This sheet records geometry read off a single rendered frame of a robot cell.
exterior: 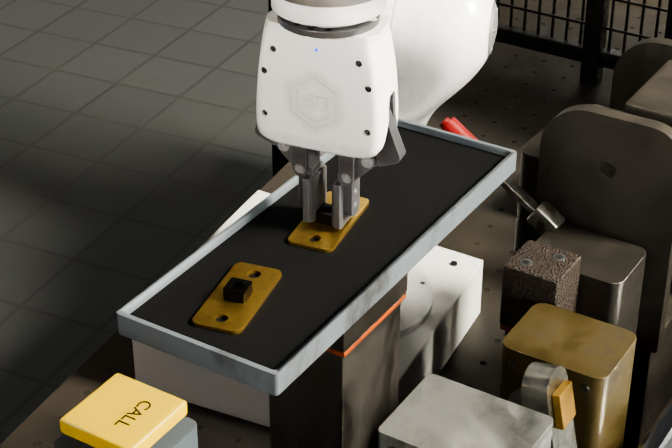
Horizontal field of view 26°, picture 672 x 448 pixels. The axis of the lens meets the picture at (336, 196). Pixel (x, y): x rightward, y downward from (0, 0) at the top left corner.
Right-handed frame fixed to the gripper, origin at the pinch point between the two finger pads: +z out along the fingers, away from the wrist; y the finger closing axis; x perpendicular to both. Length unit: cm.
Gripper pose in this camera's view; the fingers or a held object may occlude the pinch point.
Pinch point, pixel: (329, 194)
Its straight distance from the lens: 113.6
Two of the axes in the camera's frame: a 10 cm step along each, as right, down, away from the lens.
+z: 0.0, 8.6, 5.1
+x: 3.8, -4.7, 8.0
